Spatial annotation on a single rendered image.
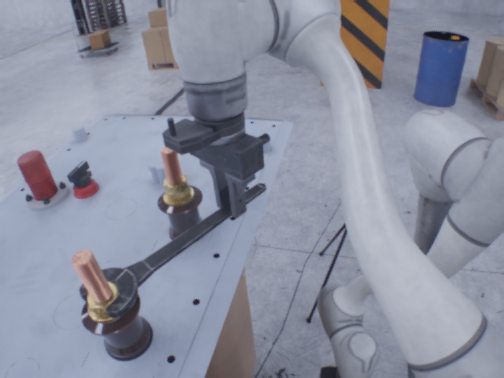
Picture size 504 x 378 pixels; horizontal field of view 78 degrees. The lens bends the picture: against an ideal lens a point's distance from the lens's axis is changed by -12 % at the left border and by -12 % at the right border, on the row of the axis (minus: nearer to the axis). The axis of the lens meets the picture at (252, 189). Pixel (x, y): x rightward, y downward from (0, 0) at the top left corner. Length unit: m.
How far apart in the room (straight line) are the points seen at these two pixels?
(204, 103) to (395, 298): 0.33
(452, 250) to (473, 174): 0.15
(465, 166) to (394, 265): 0.35
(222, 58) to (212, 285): 0.40
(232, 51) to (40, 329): 0.58
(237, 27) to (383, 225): 0.29
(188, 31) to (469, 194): 0.53
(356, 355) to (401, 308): 0.54
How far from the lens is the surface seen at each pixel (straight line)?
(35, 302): 0.78
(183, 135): 0.48
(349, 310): 0.99
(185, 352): 0.60
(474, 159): 0.68
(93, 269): 0.49
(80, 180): 0.97
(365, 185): 0.39
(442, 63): 4.91
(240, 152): 0.49
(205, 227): 0.59
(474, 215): 0.67
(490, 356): 0.41
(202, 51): 0.44
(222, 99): 0.47
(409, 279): 0.38
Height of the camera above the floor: 1.88
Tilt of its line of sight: 37 degrees down
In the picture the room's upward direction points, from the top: 5 degrees counter-clockwise
